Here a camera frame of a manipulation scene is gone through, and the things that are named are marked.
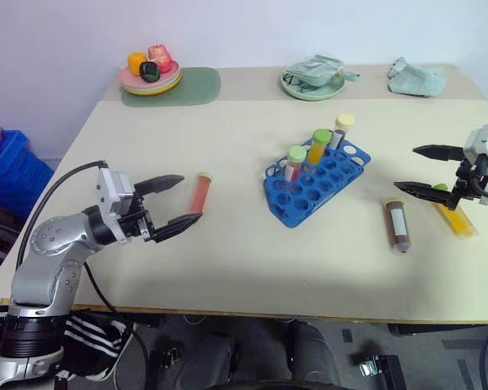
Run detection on light green stacked plate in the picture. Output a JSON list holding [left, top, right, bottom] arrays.
[[120, 75, 183, 93]]

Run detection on green table mat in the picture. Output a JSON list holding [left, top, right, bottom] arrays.
[[120, 67, 222, 108]]

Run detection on black bar with silver clip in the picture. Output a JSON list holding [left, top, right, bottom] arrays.
[[150, 344, 186, 390], [359, 354, 404, 390]]

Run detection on pink plate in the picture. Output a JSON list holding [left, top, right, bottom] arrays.
[[119, 60, 181, 89]]

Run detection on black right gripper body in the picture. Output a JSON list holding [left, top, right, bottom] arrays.
[[449, 158, 488, 205]]

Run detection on pale green crumpled cloth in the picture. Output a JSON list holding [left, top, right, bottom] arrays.
[[386, 56, 448, 98]]

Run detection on yellow plate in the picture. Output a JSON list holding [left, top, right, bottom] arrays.
[[123, 76, 184, 98]]

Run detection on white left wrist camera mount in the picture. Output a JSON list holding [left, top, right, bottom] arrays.
[[95, 166, 137, 219]]

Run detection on black toy fruit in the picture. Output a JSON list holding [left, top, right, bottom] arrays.
[[138, 61, 162, 83]]

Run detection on pink toy fruit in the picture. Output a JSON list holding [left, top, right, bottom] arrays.
[[147, 43, 174, 74]]

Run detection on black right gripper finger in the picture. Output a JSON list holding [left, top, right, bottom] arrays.
[[393, 180, 459, 210], [413, 145, 467, 164]]

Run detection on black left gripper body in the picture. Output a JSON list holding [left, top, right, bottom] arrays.
[[117, 191, 158, 245]]

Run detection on dark liquid tube yellow cap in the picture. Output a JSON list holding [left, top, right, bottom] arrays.
[[381, 197, 414, 256], [328, 113, 355, 150]]

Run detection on black white-striped garment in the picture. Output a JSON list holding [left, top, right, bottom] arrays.
[[0, 300, 128, 381]]

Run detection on orange liquid tube green cap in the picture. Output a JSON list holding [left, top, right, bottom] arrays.
[[430, 183, 480, 241], [306, 128, 332, 166]]

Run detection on blue plastic crate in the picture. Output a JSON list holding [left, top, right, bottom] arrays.
[[0, 129, 54, 220]]

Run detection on black table frame rail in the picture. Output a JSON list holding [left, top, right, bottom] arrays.
[[388, 323, 488, 337]]

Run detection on dark brown furniture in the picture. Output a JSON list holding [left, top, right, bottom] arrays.
[[0, 197, 25, 277]]

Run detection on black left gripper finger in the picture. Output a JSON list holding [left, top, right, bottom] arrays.
[[134, 174, 186, 197], [151, 212, 205, 245]]

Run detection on blue test tube rack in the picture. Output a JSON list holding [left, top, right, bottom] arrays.
[[263, 136, 372, 229]]

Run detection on red liquid tube green cap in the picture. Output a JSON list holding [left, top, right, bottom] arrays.
[[185, 171, 212, 215], [283, 145, 307, 184]]

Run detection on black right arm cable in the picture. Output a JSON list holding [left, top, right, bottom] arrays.
[[470, 173, 488, 203]]

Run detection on orange toy fruit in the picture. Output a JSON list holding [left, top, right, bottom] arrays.
[[127, 51, 150, 76]]

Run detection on pale green round plate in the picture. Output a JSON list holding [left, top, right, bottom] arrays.
[[280, 67, 346, 101]]

